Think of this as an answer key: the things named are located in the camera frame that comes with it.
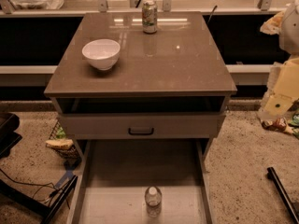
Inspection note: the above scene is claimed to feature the clear plastic water bottle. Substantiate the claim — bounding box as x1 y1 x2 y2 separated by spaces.
144 186 162 217

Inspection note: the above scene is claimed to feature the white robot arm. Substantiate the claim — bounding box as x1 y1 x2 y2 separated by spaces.
259 0 299 120

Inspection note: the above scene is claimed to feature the grey drawer cabinet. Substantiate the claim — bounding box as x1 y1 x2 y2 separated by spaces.
45 12 236 153

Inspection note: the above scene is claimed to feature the open grey drawer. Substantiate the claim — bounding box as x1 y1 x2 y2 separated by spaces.
67 140 216 224

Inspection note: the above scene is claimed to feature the white ceramic bowl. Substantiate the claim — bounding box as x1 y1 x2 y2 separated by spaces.
82 39 121 70

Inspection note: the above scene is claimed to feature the green soda can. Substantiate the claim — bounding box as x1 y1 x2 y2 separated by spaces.
142 0 158 34

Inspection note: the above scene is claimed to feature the blue tape on floor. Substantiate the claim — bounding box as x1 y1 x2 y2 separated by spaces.
55 171 74 189

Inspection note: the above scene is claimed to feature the brown snack bag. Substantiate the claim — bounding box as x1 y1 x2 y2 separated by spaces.
262 118 293 134

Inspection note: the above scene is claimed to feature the black stand leg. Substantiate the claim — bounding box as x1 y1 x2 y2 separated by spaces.
40 175 78 224

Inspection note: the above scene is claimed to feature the black bar on floor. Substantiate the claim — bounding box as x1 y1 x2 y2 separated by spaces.
267 167 299 224

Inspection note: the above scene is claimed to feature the black base at left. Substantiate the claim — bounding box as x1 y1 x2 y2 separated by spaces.
0 112 21 158

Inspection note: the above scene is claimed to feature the green snack bag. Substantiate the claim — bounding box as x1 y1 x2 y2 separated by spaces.
288 109 299 139

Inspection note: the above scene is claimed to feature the closed drawer with black handle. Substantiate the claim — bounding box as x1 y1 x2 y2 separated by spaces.
58 114 225 139

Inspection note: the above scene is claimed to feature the wire basket with snacks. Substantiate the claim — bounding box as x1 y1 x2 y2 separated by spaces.
45 122 79 159

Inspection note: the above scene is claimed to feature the black cable on floor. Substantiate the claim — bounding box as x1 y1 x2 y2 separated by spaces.
0 168 71 210

